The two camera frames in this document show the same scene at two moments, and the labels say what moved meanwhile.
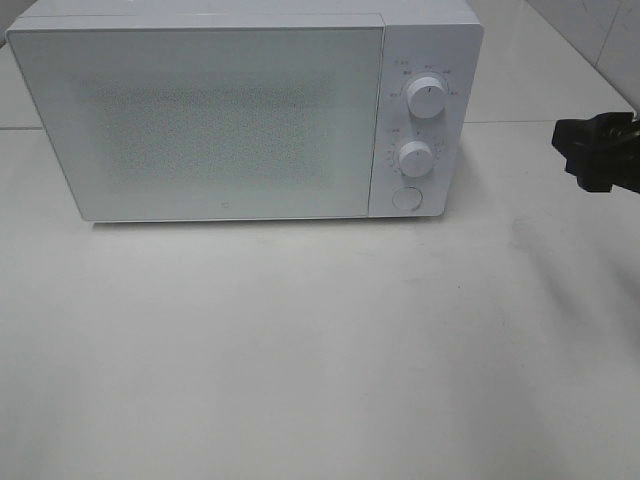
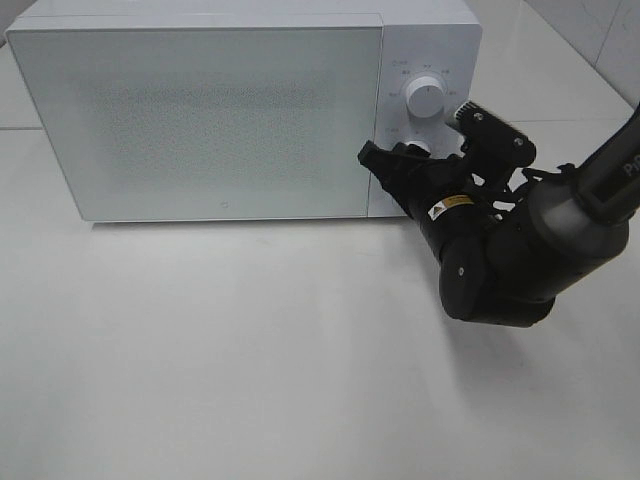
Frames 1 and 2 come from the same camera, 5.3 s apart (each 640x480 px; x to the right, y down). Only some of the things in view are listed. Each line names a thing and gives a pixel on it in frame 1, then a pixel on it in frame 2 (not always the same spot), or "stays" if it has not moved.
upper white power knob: x=426 y=97 stays
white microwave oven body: x=258 y=110 stays
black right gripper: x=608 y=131 -> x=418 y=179
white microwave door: x=229 y=123 stays
